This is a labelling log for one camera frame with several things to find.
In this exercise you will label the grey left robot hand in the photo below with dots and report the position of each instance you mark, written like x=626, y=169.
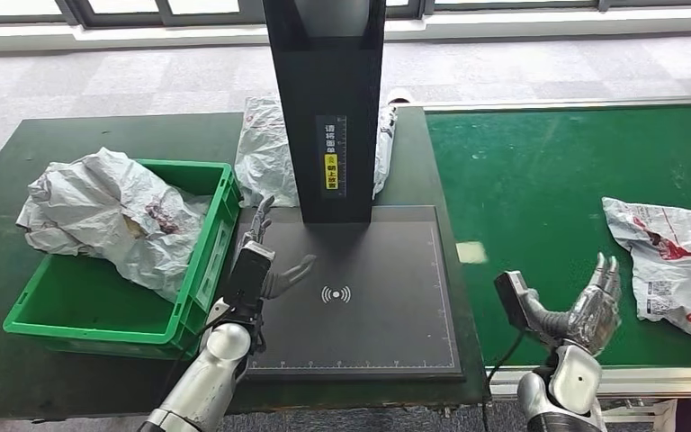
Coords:
x=292, y=274

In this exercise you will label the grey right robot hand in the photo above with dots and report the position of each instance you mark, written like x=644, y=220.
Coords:
x=596, y=316

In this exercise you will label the white parcel with shipping label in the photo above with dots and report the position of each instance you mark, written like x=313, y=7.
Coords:
x=673, y=268

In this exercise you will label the grey parcel with brown stain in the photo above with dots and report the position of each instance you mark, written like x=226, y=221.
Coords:
x=113, y=203

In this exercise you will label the grey parcel with red smear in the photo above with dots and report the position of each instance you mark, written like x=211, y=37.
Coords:
x=41, y=238

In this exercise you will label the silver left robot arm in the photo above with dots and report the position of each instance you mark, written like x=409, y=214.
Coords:
x=208, y=381

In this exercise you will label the black scanning machine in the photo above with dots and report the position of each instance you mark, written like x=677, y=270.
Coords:
x=351, y=334

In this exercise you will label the green conveyor belt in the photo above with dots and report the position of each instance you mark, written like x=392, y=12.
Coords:
x=530, y=179

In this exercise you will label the crumpled grey poly mailer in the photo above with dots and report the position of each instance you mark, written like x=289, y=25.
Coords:
x=262, y=155

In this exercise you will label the green plastic crate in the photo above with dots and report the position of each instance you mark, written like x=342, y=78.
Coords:
x=101, y=310

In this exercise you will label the white round object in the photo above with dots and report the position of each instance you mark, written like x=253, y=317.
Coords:
x=398, y=96

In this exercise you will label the dark green table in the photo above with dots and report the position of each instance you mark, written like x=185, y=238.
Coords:
x=23, y=137

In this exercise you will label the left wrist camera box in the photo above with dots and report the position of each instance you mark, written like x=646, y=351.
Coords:
x=247, y=280

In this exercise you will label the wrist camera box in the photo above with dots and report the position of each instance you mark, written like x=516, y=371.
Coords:
x=247, y=280
x=511, y=298

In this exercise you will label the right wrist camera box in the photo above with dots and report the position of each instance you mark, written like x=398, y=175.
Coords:
x=511, y=298

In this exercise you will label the aluminium conveyor frame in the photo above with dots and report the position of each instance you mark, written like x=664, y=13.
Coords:
x=667, y=381

